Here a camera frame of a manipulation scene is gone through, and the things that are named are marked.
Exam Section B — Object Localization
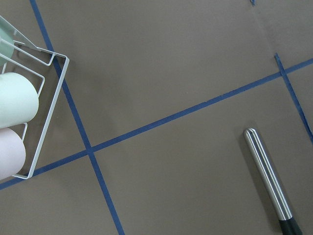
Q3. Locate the pink cup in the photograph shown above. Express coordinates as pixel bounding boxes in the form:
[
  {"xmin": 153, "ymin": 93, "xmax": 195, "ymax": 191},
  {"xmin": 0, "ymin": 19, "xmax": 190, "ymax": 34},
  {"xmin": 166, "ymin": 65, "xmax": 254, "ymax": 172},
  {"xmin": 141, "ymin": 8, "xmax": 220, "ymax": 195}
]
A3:
[{"xmin": 0, "ymin": 128, "xmax": 26, "ymax": 180}]

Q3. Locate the green cup in rack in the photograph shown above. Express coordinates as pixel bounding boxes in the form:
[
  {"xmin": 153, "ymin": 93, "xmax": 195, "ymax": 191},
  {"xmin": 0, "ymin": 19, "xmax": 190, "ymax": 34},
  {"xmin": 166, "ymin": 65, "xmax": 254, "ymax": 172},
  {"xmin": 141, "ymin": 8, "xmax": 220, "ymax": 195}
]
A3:
[{"xmin": 0, "ymin": 17, "xmax": 17, "ymax": 59}]

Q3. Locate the white wire cup rack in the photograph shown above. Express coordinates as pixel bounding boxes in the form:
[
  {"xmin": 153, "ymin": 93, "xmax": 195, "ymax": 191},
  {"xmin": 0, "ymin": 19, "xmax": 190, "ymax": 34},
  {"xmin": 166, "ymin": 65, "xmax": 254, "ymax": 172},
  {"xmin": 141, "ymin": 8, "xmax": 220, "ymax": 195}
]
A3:
[{"xmin": 0, "ymin": 27, "xmax": 69, "ymax": 180}]

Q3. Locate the mint white cup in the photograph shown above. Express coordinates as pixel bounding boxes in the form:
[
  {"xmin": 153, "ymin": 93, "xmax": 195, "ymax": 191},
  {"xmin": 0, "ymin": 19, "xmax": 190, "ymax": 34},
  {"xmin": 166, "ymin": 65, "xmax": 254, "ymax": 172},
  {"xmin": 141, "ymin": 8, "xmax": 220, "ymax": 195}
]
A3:
[{"xmin": 0, "ymin": 72, "xmax": 39, "ymax": 128}]

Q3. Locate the steel muddler black tip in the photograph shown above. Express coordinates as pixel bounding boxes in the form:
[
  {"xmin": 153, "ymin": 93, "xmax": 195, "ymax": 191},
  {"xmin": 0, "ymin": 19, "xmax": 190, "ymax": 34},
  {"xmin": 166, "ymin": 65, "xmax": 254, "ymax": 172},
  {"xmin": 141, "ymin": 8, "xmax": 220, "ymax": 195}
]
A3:
[{"xmin": 243, "ymin": 128, "xmax": 303, "ymax": 235}]

